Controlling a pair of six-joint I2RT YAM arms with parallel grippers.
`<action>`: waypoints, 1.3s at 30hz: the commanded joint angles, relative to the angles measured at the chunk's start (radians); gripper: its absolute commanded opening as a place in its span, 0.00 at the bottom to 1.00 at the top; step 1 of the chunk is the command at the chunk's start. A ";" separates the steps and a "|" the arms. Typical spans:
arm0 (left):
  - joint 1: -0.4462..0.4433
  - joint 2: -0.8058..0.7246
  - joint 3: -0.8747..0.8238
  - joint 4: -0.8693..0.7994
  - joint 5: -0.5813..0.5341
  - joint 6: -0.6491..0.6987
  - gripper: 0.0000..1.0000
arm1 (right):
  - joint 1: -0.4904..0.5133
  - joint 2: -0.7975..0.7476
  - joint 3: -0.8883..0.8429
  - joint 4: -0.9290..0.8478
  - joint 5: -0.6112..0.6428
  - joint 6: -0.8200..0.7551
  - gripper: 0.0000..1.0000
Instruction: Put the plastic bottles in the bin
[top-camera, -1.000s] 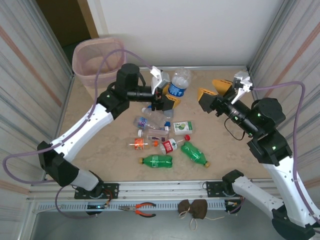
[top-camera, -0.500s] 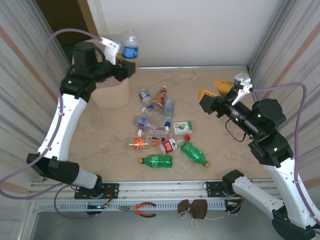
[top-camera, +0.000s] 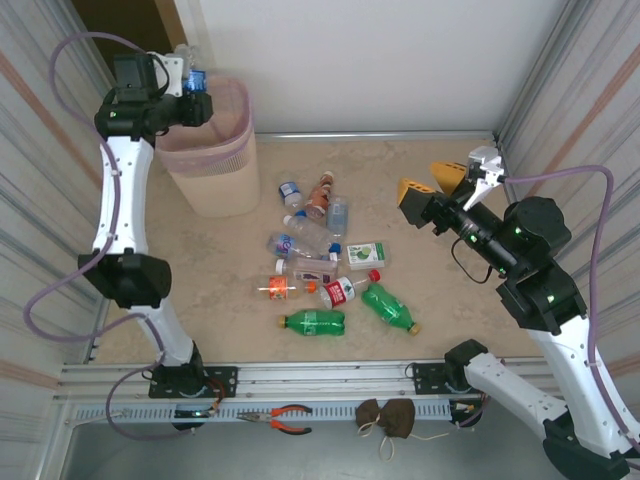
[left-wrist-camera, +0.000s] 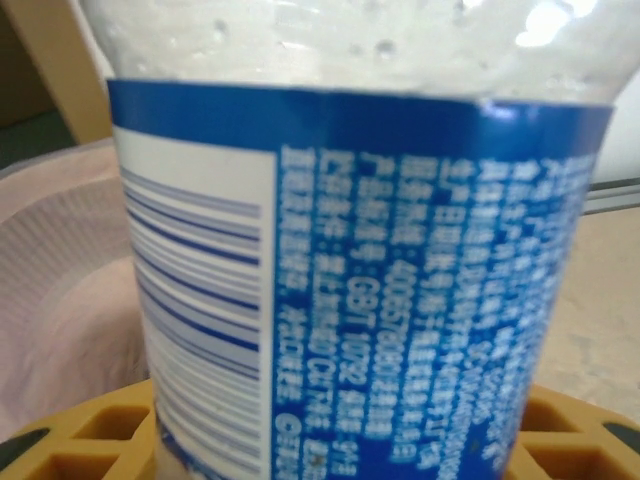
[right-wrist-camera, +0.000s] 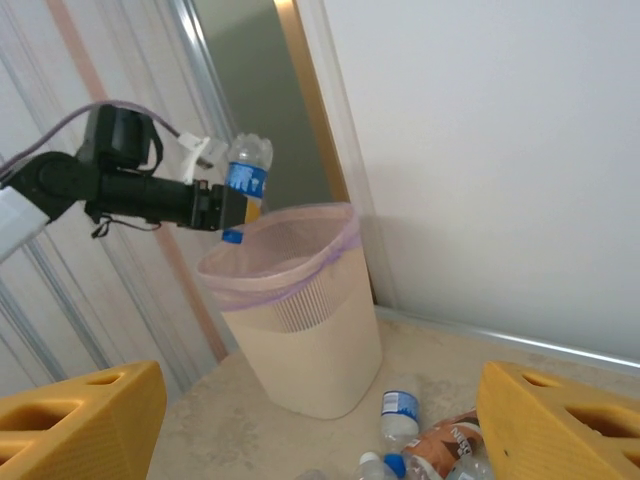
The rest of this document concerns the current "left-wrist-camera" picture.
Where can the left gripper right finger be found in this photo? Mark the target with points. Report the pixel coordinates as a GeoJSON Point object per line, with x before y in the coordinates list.
{"type": "Point", "coordinates": [575, 440]}

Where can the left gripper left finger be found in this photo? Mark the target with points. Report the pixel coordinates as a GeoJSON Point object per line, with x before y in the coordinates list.
{"type": "Point", "coordinates": [100, 435]}

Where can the blue cola label bottle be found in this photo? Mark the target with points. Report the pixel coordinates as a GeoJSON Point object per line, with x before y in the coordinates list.
{"type": "Point", "coordinates": [350, 250]}

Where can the pink mesh waste bin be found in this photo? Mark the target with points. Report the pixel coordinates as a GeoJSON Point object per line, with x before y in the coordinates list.
{"type": "Point", "coordinates": [60, 300]}

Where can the aluminium frame bar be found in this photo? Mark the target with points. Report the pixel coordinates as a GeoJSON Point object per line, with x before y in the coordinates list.
{"type": "Point", "coordinates": [617, 196]}

